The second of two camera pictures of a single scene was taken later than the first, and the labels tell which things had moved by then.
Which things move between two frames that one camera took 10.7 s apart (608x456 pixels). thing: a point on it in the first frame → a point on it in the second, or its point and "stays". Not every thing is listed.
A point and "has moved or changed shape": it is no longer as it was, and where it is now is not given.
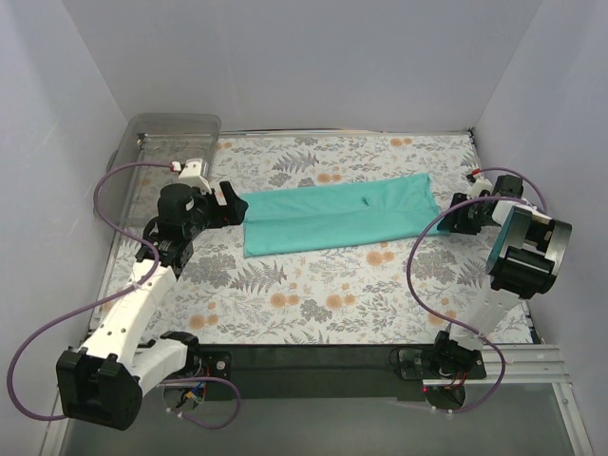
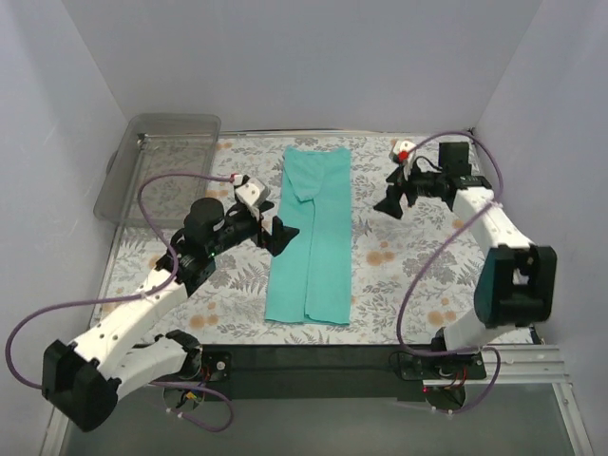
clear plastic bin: x=129 y=198 stays
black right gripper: x=465 y=215 → x=406 y=188
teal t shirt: x=286 y=220 has moved or changed shape
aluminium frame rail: x=503 y=367 stays
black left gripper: x=223 y=203 → x=261 y=229
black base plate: x=326 y=371 stays
